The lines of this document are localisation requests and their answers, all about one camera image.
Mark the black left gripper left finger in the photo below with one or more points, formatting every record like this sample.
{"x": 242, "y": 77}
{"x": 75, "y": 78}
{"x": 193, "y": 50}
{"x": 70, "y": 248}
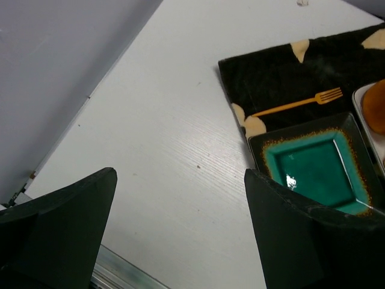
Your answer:
{"x": 53, "y": 241}

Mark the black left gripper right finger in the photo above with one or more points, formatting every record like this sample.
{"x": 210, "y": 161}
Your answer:
{"x": 303, "y": 244}

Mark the large sugared round bread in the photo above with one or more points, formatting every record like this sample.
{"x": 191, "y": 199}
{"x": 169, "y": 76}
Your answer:
{"x": 373, "y": 107}

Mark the teal square plate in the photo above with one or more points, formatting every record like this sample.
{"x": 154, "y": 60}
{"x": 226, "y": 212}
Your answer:
{"x": 325, "y": 160}

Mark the orange plastic fork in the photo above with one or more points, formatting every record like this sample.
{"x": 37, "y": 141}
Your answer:
{"x": 320, "y": 98}

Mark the black floral placemat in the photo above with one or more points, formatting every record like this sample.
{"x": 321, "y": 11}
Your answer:
{"x": 296, "y": 71}

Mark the small white scrap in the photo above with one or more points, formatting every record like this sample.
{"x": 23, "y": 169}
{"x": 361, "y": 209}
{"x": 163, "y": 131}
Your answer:
{"x": 302, "y": 3}

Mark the aluminium table frame rail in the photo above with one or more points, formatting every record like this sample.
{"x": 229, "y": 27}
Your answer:
{"x": 112, "y": 271}

